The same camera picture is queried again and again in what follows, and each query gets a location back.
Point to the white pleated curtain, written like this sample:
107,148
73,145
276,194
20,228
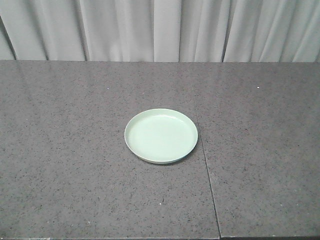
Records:
160,30

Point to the light green round plate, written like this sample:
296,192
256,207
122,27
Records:
161,136

